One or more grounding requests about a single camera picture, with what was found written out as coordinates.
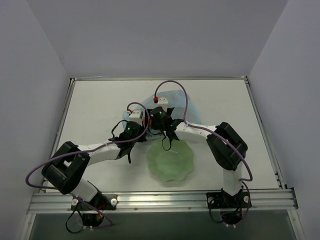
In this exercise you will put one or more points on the aluminium table frame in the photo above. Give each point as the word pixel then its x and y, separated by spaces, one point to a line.
pixel 94 106

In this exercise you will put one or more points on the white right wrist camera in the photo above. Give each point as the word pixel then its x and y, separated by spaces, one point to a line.
pixel 160 100

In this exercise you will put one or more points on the blue printed plastic bag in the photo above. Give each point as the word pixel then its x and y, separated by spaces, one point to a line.
pixel 177 101

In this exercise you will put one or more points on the orange fake fruit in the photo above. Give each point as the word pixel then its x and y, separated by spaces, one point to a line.
pixel 147 122

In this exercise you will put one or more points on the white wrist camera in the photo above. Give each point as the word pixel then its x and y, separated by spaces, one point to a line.
pixel 136 116
pixel 160 100

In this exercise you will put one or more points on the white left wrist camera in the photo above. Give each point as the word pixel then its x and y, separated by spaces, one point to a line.
pixel 136 116

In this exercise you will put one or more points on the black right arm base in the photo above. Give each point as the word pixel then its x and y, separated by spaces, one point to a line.
pixel 229 210

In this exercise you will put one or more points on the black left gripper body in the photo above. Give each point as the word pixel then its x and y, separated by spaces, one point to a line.
pixel 139 136

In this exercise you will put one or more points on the green scalloped glass bowl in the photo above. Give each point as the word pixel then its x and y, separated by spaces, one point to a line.
pixel 172 165

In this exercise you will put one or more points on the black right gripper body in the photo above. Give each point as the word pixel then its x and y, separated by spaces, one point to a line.
pixel 163 128

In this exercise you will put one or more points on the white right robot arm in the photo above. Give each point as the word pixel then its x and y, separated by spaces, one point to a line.
pixel 228 148

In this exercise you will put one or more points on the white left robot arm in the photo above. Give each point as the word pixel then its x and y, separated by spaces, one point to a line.
pixel 65 171

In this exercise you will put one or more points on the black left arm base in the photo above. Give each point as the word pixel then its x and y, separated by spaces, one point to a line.
pixel 92 214

